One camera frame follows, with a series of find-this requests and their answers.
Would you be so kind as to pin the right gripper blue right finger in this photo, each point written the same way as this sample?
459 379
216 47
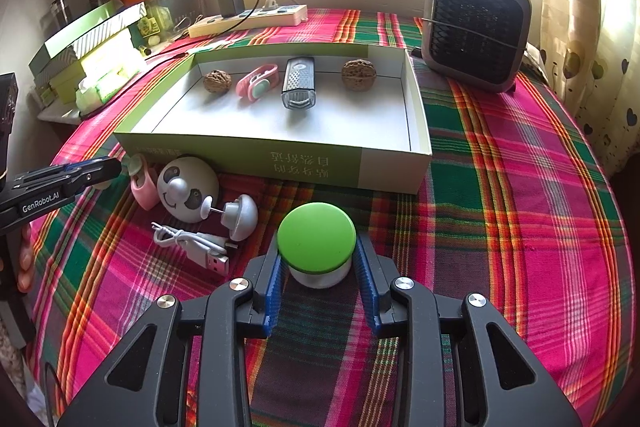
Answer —
375 275

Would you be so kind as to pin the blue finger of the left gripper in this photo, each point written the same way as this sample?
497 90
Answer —
91 172

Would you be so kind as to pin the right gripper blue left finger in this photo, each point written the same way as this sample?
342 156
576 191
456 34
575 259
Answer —
266 273

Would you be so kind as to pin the large pink silicone holder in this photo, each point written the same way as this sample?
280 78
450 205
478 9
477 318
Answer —
142 182

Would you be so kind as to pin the small white round suction hook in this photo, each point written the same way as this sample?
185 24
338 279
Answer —
240 216

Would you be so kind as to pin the brown walnut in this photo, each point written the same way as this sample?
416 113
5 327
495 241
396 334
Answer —
358 75
217 82

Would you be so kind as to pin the small pink clip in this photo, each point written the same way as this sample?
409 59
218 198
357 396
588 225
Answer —
258 82

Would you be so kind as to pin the person's left hand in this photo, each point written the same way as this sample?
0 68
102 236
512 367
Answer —
26 260

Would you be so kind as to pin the green tissue pack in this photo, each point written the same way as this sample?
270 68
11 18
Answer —
93 93

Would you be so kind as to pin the yellow box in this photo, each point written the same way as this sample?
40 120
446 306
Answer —
64 73

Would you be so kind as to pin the plaid pink green tablecloth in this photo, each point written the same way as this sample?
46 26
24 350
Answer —
514 206

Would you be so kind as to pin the green white striped box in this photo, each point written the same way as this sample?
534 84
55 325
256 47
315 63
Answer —
87 32

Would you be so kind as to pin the green white cardboard box tray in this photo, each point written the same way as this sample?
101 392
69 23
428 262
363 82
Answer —
376 139

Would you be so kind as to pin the black bike light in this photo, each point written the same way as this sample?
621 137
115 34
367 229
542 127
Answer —
298 88

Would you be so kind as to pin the black charger adapter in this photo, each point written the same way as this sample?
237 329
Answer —
231 8

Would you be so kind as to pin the white plug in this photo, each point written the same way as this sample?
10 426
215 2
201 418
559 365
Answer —
272 5

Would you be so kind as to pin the beige power strip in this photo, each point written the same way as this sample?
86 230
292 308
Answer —
285 16

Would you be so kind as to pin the white black desk heater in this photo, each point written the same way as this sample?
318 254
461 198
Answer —
480 42

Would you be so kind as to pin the heart pattern curtain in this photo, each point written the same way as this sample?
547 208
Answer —
592 61

